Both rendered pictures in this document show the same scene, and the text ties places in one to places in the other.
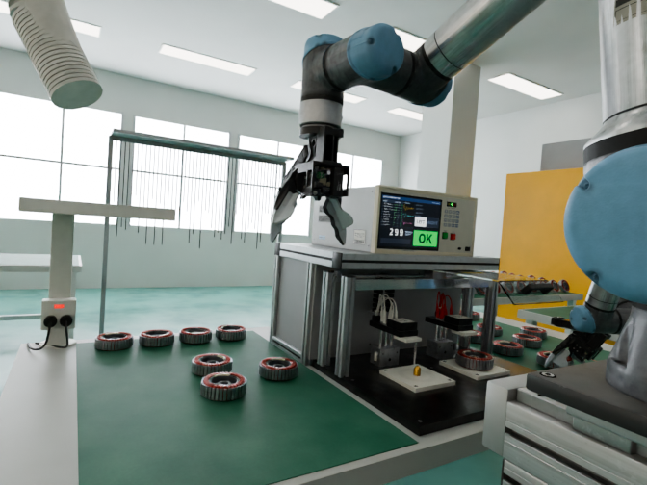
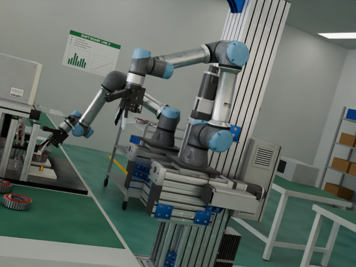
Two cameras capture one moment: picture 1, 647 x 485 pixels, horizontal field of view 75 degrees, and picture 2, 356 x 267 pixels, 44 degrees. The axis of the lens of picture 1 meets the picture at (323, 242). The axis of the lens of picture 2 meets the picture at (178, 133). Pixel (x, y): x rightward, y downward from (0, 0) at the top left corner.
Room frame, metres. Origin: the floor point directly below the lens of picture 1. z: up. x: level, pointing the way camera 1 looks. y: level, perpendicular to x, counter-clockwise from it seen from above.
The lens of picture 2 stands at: (0.30, 1.89, 1.36)
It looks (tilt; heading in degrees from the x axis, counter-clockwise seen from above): 5 degrees down; 276
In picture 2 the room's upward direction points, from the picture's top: 16 degrees clockwise
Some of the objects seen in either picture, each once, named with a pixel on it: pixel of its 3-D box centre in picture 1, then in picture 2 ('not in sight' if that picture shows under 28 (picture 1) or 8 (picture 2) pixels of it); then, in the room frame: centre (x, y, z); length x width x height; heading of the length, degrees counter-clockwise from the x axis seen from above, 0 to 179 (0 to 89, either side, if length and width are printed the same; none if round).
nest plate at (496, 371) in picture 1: (474, 367); (36, 160); (1.30, -0.50, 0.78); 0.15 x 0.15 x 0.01; 31
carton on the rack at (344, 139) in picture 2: not in sight; (354, 141); (-2.11, -7.00, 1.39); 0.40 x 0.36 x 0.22; 32
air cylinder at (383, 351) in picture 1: (384, 354); (12, 162); (1.30, -0.22, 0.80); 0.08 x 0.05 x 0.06; 121
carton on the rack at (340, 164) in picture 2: not in sight; (347, 166); (-2.13, -6.97, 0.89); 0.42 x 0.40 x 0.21; 119
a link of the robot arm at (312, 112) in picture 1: (322, 119); (135, 79); (0.74, 0.02, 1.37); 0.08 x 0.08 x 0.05
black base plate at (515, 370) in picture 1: (442, 375); (34, 168); (1.25, -0.39, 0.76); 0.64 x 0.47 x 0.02; 121
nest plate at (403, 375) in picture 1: (416, 376); (40, 171); (1.17, -0.29, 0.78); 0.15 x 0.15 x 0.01; 31
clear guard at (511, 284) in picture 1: (492, 284); (44, 115); (1.34, -0.55, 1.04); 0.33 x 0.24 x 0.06; 31
